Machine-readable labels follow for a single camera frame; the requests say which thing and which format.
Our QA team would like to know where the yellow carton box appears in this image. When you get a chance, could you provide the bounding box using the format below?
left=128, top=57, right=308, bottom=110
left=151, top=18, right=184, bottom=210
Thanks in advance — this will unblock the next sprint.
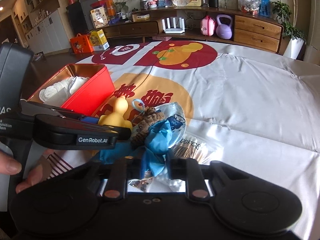
left=89, top=29, right=110, bottom=51

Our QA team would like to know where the brown bead bracelet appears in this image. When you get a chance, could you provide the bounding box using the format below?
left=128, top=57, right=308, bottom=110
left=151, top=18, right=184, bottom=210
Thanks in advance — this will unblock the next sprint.
left=130, top=106, right=166, bottom=152

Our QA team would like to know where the wooden wall shelf cabinet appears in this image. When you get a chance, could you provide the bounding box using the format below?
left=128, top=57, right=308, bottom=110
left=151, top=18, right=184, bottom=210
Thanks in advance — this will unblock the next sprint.
left=11, top=0, right=73, bottom=54

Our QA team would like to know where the purple kettlebell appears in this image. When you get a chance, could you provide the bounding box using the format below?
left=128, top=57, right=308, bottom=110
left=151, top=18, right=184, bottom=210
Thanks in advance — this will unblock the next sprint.
left=216, top=15, right=233, bottom=40

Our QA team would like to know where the snack box on cabinet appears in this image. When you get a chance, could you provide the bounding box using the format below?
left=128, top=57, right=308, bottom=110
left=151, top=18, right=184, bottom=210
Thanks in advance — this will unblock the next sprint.
left=90, top=6, right=108, bottom=29

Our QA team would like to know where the blue printed face mask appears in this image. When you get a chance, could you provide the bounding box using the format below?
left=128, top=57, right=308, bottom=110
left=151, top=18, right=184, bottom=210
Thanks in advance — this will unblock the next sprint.
left=130, top=98, right=187, bottom=151

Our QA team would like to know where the clear plastic bag of items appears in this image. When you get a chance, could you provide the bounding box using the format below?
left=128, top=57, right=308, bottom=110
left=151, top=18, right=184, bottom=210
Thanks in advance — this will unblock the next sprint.
left=241, top=0, right=261, bottom=16

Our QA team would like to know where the yellow rubber duck toy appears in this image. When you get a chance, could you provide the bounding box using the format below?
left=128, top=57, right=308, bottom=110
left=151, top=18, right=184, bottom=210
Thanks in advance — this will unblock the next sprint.
left=98, top=96, right=133, bottom=130

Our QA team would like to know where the black mini fridge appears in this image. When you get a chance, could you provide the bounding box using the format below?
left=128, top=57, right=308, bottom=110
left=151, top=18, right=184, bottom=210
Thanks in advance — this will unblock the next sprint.
left=66, top=0, right=98, bottom=35

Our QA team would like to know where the wooden tv cabinet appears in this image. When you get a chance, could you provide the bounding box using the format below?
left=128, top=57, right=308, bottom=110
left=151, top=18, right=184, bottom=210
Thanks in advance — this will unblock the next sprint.
left=103, top=7, right=283, bottom=54

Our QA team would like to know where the cotton swab plastic bag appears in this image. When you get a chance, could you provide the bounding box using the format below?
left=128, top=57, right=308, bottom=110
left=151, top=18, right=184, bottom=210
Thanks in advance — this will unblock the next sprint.
left=129, top=133, right=221, bottom=193

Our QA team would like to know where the potted green tree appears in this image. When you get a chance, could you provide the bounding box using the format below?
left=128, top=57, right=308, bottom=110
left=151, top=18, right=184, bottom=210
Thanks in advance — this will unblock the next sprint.
left=272, top=0, right=306, bottom=60

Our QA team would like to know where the person left hand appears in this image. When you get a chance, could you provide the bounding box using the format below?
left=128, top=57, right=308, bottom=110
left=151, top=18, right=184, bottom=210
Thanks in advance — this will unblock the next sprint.
left=0, top=148, right=54, bottom=194

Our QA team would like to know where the red metal tin box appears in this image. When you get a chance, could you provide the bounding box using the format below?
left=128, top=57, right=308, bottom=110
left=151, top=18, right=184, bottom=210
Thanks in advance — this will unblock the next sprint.
left=28, top=63, right=115, bottom=116

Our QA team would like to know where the white cotton glove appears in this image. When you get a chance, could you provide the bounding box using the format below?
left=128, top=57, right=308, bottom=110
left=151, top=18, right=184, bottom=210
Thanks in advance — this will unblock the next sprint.
left=39, top=76, right=89, bottom=107

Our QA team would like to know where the orange gift box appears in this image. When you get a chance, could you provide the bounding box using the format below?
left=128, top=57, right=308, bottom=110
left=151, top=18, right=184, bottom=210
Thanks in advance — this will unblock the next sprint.
left=70, top=34, right=94, bottom=54

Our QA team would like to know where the white red printed tablecloth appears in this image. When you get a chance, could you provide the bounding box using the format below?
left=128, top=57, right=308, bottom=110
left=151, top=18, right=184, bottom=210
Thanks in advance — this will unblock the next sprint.
left=46, top=39, right=320, bottom=240

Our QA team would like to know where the white router with antennas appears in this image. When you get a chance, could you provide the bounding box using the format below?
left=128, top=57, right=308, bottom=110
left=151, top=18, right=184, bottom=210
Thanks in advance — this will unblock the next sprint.
left=161, top=17, right=185, bottom=34

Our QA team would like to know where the blue rubber glove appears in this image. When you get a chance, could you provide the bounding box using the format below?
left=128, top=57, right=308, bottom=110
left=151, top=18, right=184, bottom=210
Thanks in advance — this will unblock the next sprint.
left=92, top=120, right=172, bottom=176

